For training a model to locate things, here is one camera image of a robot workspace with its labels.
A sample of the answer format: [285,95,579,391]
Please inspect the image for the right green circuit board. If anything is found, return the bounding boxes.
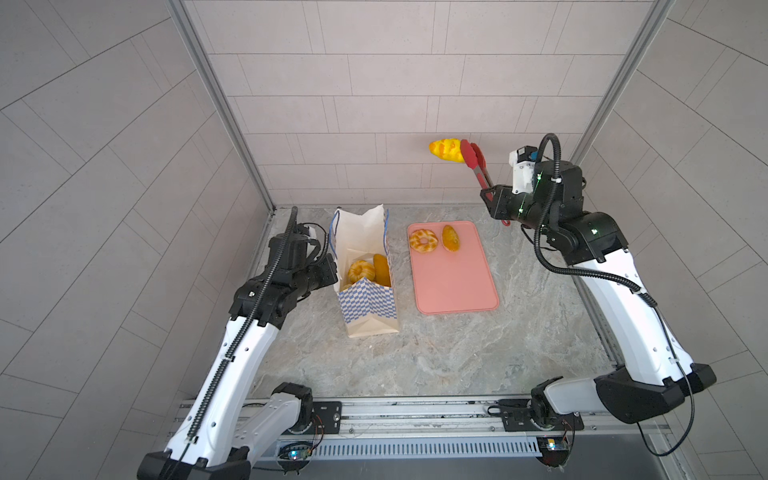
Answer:
[536,437,571,468]

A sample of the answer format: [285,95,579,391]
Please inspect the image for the bright yellow croissant bread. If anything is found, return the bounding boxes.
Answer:
[429,138,464,163]

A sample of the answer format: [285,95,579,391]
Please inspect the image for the red metal tongs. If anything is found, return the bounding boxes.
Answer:
[460,139,493,203]

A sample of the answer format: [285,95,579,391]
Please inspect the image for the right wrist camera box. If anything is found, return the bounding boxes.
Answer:
[509,146,540,194]

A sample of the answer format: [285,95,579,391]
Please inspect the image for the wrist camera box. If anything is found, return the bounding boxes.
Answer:
[509,146,540,194]
[278,222,326,270]

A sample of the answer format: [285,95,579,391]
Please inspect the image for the long yellow baguette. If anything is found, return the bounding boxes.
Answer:
[373,254,392,287]

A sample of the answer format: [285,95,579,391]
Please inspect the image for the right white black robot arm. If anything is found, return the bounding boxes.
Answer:
[480,161,717,427]

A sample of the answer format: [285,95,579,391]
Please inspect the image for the left green circuit board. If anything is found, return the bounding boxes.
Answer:
[278,441,314,462]

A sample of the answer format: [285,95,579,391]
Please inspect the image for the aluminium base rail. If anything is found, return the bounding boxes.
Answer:
[237,395,640,464]

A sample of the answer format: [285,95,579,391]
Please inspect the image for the green circuit board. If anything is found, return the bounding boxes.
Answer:
[536,437,571,468]
[278,441,314,462]

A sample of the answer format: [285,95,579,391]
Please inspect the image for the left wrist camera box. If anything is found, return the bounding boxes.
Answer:
[278,222,326,270]

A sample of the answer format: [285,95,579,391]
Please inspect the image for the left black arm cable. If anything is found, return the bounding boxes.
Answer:
[173,206,331,480]

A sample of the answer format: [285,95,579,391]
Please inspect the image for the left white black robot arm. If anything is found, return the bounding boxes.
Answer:
[137,254,338,479]

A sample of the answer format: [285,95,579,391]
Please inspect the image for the blue checkered paper bag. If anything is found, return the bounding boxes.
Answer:
[329,205,400,338]

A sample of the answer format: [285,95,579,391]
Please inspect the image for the small brown oval bun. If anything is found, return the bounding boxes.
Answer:
[442,224,461,252]

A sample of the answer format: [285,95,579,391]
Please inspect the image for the twisted yellow pretzel bread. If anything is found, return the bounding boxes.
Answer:
[409,229,439,253]

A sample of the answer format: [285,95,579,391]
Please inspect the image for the pink plastic tray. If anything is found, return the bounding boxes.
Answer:
[407,220,500,315]

